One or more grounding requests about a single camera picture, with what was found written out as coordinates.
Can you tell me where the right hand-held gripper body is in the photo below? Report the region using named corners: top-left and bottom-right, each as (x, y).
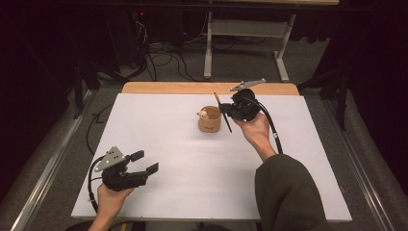
top-left (230, 78), bottom-right (267, 123)

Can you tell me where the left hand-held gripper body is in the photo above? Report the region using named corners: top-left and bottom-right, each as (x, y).
top-left (93, 145), bottom-right (149, 193)

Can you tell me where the dark teal pencil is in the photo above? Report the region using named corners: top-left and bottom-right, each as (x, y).
top-left (214, 91), bottom-right (233, 134)

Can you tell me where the tan bag-shaped pen holder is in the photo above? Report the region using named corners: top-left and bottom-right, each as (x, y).
top-left (196, 105), bottom-right (223, 134)

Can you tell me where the person's left hand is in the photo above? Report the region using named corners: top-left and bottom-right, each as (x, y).
top-left (96, 184), bottom-right (136, 223)

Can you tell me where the person's right hand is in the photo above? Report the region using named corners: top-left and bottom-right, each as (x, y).
top-left (232, 112), bottom-right (278, 162)

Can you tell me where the white table board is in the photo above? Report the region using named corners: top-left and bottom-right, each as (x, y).
top-left (70, 92), bottom-right (353, 223)

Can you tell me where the wooden table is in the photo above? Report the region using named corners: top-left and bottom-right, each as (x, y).
top-left (121, 81), bottom-right (300, 96)

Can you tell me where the black stand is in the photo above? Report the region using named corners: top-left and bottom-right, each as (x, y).
top-left (297, 62), bottom-right (351, 132)
top-left (72, 60), bottom-right (101, 120)

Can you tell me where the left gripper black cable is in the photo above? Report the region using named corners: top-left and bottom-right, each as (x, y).
top-left (88, 155), bottom-right (108, 214)

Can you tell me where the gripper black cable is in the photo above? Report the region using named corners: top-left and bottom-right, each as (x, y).
top-left (244, 96), bottom-right (284, 155)
top-left (88, 155), bottom-right (108, 214)

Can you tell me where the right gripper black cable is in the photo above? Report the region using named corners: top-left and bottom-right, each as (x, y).
top-left (244, 96), bottom-right (284, 155)

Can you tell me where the black floor cable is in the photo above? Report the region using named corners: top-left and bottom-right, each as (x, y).
top-left (85, 102), bottom-right (115, 156)

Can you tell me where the metal floor rail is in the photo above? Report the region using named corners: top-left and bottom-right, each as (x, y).
top-left (322, 98), bottom-right (408, 231)
top-left (10, 90), bottom-right (94, 231)

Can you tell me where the white metal desk frame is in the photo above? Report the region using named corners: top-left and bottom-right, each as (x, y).
top-left (203, 11), bottom-right (297, 83)

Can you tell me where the bundle of floor cables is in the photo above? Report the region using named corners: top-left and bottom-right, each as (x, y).
top-left (128, 18), bottom-right (208, 83)

